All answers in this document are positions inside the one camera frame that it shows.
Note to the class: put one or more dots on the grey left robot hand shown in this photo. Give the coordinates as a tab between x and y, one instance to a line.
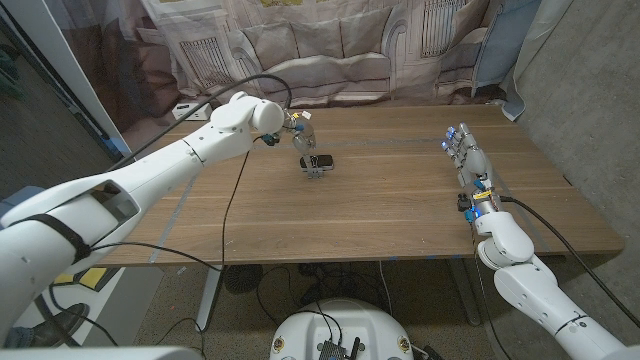
302	135

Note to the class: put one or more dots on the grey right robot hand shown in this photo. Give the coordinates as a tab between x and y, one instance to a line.
475	165

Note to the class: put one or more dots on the black silver paper clamp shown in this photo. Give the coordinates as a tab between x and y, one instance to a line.
314	173

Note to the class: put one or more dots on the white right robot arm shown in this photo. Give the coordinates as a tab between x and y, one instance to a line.
535	295

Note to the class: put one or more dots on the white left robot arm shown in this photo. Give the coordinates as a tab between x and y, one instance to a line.
150	175

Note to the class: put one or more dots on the black eraser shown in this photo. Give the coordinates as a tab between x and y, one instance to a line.
326	162

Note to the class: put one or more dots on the printed sofa backdrop cloth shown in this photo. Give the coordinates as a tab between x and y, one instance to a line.
310	50

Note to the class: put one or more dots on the white power strip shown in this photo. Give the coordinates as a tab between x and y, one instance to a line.
182	112

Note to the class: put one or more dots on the grey table leg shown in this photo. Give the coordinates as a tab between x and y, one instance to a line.
465	295

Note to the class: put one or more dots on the pale cloth sheet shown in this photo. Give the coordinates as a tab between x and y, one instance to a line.
537	35

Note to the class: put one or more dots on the round black floor fan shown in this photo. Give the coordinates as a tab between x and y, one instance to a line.
242	278

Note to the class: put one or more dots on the white table leg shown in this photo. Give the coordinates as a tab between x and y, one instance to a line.
209	295

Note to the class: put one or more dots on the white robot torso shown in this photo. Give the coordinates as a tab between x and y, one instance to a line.
305	330

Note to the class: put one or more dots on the small black electronics box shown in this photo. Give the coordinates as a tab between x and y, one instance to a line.
331	350

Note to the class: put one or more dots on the short black antenna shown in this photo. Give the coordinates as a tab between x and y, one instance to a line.
355	348

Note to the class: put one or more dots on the white partition panel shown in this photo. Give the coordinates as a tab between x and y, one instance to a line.
72	70

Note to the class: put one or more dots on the blue grey chair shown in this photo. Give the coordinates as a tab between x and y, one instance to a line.
15	195

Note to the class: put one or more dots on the dark leather shoe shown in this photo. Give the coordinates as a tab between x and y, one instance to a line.
65	324

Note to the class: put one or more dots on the blue jeans leg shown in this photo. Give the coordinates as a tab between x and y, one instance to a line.
17	338

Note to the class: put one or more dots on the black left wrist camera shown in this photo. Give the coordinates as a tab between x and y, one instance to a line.
271	139

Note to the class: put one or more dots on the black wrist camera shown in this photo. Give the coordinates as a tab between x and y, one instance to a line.
271	139
463	202

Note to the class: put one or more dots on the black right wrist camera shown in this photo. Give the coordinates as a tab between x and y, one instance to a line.
463	202

